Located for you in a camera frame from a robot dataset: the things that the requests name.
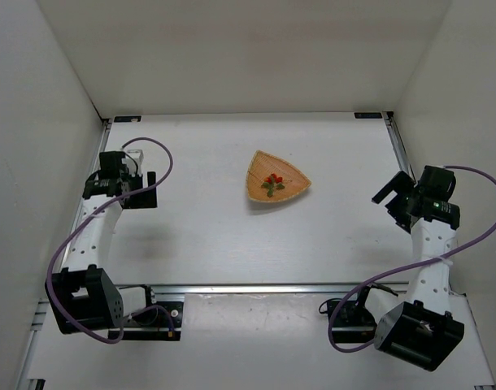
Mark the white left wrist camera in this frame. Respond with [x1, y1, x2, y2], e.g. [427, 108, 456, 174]
[122, 149, 144, 176]

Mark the aluminium frame rail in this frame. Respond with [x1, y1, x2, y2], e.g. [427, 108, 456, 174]
[384, 110, 496, 387]
[18, 117, 113, 390]

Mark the left aluminium frame rail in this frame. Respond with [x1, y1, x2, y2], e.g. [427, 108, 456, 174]
[18, 117, 113, 390]

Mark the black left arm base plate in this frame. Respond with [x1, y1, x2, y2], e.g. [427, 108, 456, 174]
[122, 295, 185, 342]

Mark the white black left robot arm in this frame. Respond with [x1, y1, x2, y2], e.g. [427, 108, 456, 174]
[52, 149, 157, 331]

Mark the fake cherry tomato sprig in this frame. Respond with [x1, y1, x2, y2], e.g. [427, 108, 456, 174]
[261, 173, 285, 198]

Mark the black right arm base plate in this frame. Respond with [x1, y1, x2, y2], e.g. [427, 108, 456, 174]
[332, 301, 376, 344]

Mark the aluminium table edge rail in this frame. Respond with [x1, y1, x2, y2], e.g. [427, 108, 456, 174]
[150, 282, 448, 297]

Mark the woven bamboo fruit basket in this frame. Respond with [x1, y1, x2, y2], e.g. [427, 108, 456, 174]
[246, 150, 311, 203]

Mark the right aluminium frame rail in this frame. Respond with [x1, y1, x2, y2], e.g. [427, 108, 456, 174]
[384, 110, 496, 387]

